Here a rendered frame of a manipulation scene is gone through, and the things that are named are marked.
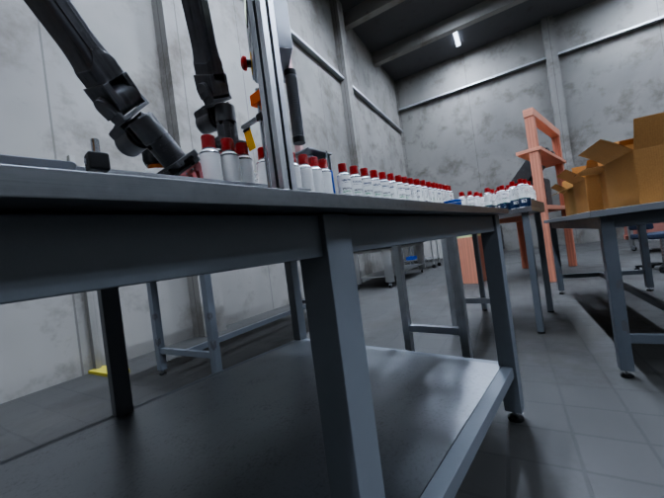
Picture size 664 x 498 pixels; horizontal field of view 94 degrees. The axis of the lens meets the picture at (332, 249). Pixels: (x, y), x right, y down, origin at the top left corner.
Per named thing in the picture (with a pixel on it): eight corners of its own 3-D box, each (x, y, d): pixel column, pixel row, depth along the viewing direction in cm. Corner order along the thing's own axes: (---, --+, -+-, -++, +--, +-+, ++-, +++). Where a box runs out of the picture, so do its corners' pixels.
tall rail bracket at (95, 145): (107, 239, 57) (96, 151, 57) (120, 233, 53) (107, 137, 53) (85, 240, 55) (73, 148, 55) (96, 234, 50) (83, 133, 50)
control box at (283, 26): (286, 84, 96) (278, 23, 96) (292, 47, 80) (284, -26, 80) (252, 83, 93) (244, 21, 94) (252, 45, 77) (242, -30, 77)
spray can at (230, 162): (242, 216, 86) (232, 143, 86) (250, 213, 82) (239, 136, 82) (223, 217, 83) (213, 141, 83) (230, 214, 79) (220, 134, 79)
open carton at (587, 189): (560, 217, 250) (554, 171, 250) (635, 207, 230) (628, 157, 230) (574, 214, 211) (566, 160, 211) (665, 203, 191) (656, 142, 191)
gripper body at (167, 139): (181, 166, 78) (158, 139, 74) (201, 155, 71) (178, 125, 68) (161, 180, 74) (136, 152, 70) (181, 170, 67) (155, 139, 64)
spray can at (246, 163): (248, 218, 90) (238, 148, 90) (263, 215, 89) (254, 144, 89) (237, 217, 85) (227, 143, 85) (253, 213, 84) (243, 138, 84)
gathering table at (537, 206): (480, 308, 303) (467, 214, 304) (558, 310, 263) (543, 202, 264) (456, 329, 248) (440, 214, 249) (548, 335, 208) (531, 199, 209)
